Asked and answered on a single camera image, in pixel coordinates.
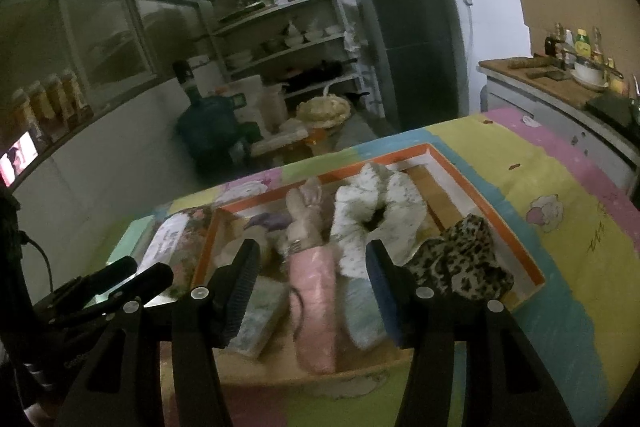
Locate green patterned tissue pack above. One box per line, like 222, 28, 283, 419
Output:
227, 275, 288, 359

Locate white teddy bear purple bow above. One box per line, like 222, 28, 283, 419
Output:
214, 212, 292, 269

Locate pink packaged towel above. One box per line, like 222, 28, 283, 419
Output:
288, 246, 337, 374

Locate leopard print cloth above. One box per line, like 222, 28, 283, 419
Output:
405, 213, 514, 301

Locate pink bunny plush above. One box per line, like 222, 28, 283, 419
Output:
285, 176, 323, 255

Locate white floral neck pillow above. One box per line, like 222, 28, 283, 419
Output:
330, 162, 427, 279

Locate floral tissue pack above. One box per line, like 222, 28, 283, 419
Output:
138, 206, 213, 307

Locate orange rimmed cardboard box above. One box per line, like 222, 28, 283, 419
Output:
188, 142, 548, 377

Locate mint green tissue box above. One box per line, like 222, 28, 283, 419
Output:
106, 215, 155, 265

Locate blue water jug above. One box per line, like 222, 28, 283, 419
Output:
172, 60, 246, 178

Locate colourful cartoon bedsheet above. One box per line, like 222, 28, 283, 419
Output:
98, 106, 640, 427

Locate orange drink bottles row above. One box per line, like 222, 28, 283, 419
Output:
11, 68, 94, 148

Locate kitchen counter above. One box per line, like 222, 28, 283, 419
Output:
477, 60, 639, 196

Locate grey metal shelf unit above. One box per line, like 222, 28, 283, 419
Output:
203, 0, 364, 106

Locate white bowl on counter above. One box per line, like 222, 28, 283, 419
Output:
572, 62, 608, 91

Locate yellow green bottle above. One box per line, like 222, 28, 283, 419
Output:
575, 28, 591, 58

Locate dark green refrigerator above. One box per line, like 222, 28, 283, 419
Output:
357, 0, 458, 131

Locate cardboard sheets on wall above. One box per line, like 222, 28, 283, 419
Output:
511, 0, 640, 73

